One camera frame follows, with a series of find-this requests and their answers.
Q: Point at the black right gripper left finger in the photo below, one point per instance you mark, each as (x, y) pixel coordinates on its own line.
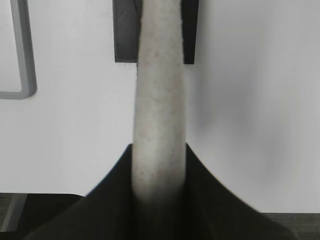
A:
(106, 213)

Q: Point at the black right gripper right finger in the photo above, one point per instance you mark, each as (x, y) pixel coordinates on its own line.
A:
(211, 212)

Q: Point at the white-handled kitchen knife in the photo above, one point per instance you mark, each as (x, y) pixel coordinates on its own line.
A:
(158, 152)

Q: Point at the white grey-rimmed cutting board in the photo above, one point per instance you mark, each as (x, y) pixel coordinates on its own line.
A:
(25, 54)

